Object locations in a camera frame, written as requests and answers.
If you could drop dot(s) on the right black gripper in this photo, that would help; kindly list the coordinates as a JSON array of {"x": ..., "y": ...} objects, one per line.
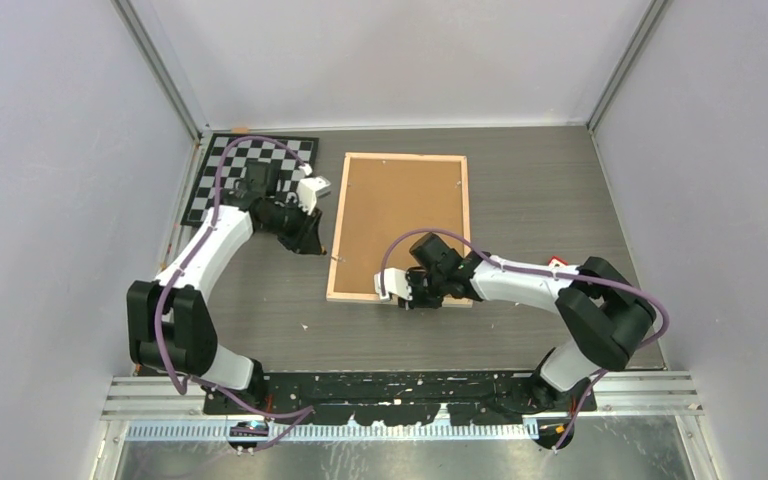
[{"x": 412, "y": 277}]

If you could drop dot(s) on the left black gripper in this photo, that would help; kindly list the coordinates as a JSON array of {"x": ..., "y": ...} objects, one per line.
[{"x": 307, "y": 239}]

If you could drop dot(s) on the white wooden photo frame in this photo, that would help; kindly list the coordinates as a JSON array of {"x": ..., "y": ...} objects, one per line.
[{"x": 400, "y": 228}]

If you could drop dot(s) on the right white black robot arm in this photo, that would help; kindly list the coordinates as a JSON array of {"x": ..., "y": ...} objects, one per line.
[{"x": 606, "y": 318}]

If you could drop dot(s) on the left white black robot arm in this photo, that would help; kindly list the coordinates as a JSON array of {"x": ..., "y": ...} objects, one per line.
[{"x": 169, "y": 326}]

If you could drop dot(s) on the black white checkerboard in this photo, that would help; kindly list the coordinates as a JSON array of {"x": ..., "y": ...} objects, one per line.
[{"x": 244, "y": 154}]

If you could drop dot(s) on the red bit holder box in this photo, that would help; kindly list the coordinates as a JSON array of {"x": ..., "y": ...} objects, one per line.
[{"x": 557, "y": 262}]

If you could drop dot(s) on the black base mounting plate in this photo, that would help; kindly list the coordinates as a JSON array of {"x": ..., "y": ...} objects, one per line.
[{"x": 397, "y": 398}]

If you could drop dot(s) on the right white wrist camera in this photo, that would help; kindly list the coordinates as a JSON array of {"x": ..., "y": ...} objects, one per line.
[{"x": 392, "y": 283}]

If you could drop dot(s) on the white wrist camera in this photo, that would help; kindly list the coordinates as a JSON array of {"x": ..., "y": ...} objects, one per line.
[
  {"x": 309, "y": 190},
  {"x": 392, "y": 283}
]

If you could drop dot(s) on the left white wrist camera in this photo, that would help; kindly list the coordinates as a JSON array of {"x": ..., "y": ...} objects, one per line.
[{"x": 309, "y": 190}]

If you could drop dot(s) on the aluminium rail profile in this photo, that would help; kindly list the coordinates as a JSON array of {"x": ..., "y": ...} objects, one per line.
[{"x": 151, "y": 410}]

